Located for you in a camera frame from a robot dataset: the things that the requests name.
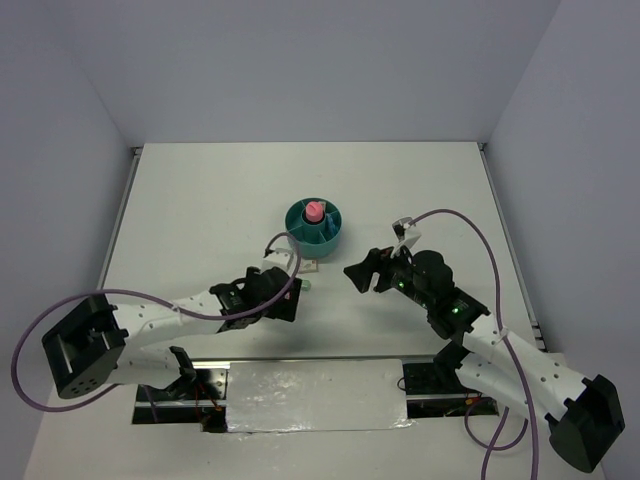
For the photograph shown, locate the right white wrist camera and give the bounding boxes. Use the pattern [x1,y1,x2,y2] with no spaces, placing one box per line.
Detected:
[391,217,421,258]

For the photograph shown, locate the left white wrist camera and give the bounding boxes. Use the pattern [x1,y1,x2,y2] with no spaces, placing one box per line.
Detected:
[261,248,296,273]

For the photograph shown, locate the teal round desk organizer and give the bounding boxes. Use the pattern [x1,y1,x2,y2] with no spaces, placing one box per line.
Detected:
[284,197,342,259]

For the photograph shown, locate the silver foil tape sheet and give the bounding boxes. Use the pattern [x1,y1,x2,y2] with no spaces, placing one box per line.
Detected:
[226,359,411,433]

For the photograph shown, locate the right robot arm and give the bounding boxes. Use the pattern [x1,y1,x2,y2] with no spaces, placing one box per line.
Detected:
[344,247,625,473]

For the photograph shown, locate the blue translucent highlighter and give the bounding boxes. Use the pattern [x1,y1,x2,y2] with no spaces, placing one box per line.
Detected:
[326,215,337,237]

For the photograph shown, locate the metal front rail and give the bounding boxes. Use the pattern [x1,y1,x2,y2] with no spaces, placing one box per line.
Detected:
[110,359,492,417]

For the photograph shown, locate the pink capped crayon tube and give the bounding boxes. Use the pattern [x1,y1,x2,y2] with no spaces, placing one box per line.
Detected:
[304,200,325,224]

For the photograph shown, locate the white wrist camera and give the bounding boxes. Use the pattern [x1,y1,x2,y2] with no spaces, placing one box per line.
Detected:
[391,217,421,258]
[261,248,296,273]

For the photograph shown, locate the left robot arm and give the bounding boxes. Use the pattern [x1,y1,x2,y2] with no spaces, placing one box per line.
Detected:
[42,267,302,400]

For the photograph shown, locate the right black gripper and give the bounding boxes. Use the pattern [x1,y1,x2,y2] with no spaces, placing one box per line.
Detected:
[343,239,433,309]

